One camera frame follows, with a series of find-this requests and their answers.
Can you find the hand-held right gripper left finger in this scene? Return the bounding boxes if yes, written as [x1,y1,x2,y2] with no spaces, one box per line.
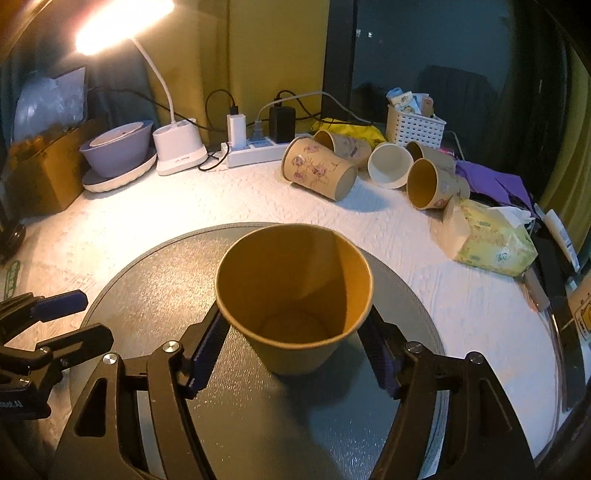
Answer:
[48,304,230,480]

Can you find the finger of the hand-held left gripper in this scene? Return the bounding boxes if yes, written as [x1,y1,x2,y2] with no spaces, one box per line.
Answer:
[0,323,115,386]
[0,290,88,344]

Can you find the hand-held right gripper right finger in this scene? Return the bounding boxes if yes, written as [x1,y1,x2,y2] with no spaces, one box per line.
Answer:
[362,308,536,480]

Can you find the plain brown paper cup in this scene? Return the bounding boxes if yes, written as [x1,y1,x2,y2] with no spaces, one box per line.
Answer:
[216,223,374,376]

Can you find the white-lined paper cup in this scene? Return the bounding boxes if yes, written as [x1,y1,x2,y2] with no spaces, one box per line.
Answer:
[368,142,414,189]

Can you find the large printed paper cup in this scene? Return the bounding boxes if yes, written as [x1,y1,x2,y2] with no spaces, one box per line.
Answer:
[281,137,358,202]

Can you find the round grey turntable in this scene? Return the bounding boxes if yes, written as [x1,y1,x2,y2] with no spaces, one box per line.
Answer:
[69,223,451,480]

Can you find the black round object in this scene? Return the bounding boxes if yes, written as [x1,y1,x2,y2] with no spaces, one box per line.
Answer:
[0,220,27,265]

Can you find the brown cardboard box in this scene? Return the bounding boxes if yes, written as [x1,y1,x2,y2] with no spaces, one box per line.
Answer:
[0,117,108,216]

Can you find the white plate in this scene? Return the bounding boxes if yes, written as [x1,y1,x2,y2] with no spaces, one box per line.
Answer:
[83,148,158,193]

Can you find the white textured table cover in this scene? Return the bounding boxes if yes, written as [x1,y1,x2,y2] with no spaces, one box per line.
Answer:
[0,154,573,462]

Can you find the purple bowl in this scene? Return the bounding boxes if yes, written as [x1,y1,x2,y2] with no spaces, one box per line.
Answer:
[79,121,154,178]

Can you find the green tissue pack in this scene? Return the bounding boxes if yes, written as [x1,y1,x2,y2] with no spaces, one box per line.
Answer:
[443,198,539,278]

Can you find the white desk lamp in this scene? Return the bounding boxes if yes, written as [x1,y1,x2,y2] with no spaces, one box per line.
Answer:
[76,0,209,176]

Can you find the clear plastic bag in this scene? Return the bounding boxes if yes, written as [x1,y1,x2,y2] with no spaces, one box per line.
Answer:
[14,68,88,141]

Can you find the white power strip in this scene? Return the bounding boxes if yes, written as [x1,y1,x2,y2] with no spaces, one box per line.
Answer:
[221,134,315,168]

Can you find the yellow printed box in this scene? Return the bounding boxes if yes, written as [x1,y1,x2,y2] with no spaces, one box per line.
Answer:
[568,277,591,343]

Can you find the purple cloth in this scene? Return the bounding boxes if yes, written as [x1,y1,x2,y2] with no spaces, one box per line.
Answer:
[455,159,537,219]

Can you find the white tube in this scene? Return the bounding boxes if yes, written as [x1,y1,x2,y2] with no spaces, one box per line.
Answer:
[547,210,581,273]

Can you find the white charger plug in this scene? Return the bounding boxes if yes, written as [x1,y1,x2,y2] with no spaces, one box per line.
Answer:
[226,114,246,150]

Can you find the yellow plastic bag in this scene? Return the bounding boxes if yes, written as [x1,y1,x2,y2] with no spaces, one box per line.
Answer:
[311,117,386,144]

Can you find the white plastic basket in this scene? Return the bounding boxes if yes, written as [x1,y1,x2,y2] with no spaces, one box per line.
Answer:
[387,104,447,147]

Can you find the black power adapter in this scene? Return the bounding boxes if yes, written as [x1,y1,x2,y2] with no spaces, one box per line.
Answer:
[269,107,297,144]

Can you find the packets in basket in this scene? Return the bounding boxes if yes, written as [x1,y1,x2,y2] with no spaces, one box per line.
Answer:
[387,89,435,116]

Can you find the grey plug with cable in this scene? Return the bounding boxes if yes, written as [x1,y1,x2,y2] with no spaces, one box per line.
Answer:
[252,91,370,142]

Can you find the black cable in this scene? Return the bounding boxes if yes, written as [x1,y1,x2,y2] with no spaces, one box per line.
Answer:
[90,88,241,172]

